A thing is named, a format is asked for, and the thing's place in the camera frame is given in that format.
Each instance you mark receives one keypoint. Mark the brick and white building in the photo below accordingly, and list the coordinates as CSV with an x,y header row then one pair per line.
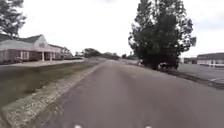
x,y
23,48

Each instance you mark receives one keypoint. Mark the low white building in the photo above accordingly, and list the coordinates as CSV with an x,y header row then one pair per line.
x,y
211,59

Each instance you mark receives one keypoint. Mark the grass verge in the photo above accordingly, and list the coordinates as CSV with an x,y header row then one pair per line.
x,y
193,77

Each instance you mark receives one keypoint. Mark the grey asphalt road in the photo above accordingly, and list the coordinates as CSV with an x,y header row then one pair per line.
x,y
133,100

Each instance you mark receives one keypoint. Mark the grass strip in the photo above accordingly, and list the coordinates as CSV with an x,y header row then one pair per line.
x,y
30,78

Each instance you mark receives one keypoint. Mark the dark car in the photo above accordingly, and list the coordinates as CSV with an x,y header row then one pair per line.
x,y
168,65

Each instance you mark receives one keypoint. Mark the dark leafy tree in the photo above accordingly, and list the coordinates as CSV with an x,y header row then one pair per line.
x,y
9,16

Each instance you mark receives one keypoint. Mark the distant trees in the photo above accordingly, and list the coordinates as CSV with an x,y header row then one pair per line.
x,y
91,53

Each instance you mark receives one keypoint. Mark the large dark tree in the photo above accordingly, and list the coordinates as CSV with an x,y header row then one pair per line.
x,y
160,33

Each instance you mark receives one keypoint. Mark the grey parking lot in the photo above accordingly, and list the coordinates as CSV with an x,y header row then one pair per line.
x,y
203,71

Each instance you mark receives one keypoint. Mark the pale gravel strip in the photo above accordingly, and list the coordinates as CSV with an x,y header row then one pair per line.
x,y
36,101

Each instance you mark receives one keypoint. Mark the robot's own part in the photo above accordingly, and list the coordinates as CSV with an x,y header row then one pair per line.
x,y
77,126

